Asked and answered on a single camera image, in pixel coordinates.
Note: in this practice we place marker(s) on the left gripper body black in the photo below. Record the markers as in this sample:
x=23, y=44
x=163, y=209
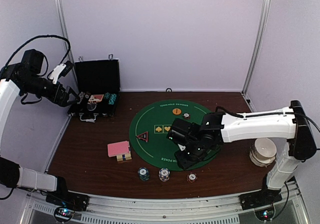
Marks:
x=57, y=99

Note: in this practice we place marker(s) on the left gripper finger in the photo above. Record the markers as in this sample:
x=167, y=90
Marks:
x=72, y=102
x=71, y=94

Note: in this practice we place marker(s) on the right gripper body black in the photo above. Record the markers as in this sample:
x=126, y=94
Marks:
x=196, y=154

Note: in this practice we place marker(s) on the brown orange chip stack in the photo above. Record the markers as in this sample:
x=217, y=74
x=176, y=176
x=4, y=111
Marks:
x=191, y=177

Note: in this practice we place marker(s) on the blue tan chip stack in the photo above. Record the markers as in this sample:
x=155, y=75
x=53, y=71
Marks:
x=164, y=174

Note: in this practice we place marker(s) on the triangular black red dealer button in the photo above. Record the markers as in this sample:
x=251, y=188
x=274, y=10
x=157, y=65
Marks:
x=143, y=136

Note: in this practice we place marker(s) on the orange big blind button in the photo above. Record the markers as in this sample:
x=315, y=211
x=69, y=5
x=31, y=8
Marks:
x=176, y=111

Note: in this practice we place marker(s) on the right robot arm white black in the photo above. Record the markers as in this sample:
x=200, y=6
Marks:
x=222, y=126

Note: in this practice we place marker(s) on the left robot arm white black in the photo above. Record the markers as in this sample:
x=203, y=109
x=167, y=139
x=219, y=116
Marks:
x=20, y=80

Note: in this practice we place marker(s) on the clear round dealer puck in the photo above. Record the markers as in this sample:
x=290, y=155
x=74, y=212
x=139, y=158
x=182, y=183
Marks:
x=91, y=106

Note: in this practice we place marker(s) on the playing cards in case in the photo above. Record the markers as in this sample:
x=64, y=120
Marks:
x=96, y=98

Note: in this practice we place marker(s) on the black poker chip case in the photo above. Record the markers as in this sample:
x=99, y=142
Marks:
x=96, y=77

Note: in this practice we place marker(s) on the teal chip row in case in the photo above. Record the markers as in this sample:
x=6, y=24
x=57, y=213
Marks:
x=110, y=98

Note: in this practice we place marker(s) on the blue green chip stack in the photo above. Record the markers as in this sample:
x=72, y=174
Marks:
x=143, y=174

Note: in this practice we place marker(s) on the round green poker mat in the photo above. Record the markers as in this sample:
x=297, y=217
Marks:
x=157, y=119

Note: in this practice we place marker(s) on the red-backed card deck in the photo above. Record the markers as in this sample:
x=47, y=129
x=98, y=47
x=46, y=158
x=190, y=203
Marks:
x=120, y=150

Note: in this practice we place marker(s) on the stacked white bowls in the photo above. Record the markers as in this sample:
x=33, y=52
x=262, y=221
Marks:
x=263, y=152

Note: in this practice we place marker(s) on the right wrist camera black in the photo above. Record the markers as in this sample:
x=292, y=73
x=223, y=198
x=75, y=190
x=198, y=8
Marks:
x=182, y=131

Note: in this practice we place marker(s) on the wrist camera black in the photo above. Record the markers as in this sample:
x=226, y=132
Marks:
x=33, y=59
x=182, y=131

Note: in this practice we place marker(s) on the silver case handle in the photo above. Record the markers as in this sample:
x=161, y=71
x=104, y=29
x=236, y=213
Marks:
x=87, y=120

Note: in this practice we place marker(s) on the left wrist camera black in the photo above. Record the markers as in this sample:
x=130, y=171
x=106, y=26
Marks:
x=33, y=59

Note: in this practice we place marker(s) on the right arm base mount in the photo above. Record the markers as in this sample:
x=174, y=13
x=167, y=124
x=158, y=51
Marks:
x=260, y=201

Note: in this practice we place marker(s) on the aluminium front rail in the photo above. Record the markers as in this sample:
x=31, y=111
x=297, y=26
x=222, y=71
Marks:
x=224, y=209

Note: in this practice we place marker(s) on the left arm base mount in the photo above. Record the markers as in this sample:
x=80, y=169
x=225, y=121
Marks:
x=68, y=205

